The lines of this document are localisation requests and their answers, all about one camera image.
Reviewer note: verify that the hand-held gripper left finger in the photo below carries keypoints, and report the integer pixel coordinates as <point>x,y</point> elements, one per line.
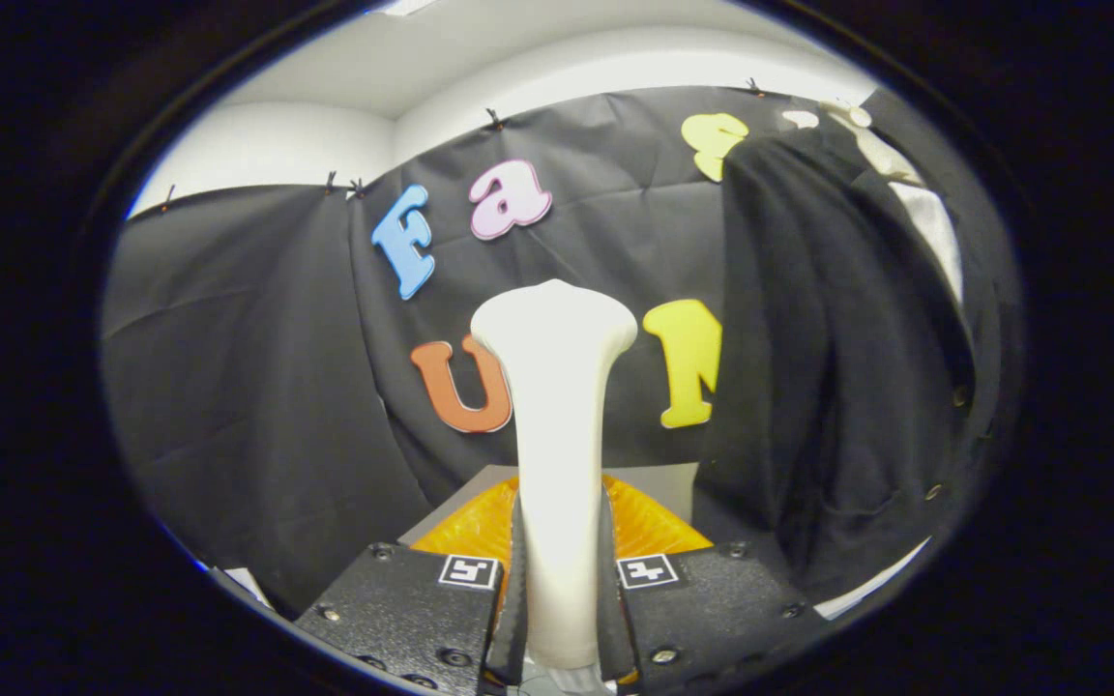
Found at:
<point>509,619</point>

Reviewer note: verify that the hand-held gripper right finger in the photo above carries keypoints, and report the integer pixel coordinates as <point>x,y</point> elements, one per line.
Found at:
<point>615,619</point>

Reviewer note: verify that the white garment steamer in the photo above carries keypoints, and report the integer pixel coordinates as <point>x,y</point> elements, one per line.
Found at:
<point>557,435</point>

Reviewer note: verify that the black blazer jacket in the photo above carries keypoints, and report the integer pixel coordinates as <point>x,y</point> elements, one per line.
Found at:
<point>828,387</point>

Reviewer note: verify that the grey metal cabinet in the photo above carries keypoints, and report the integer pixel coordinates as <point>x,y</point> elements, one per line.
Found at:
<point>659,488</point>

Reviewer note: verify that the black backdrop cloth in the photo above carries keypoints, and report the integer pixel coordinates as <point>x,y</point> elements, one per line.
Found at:
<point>257,387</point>

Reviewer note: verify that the white mannequin torso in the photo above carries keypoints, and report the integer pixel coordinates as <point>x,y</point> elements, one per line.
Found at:
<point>929,222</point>

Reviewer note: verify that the ceiling light panel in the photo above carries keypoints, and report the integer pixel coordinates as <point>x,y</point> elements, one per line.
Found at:
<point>407,6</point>

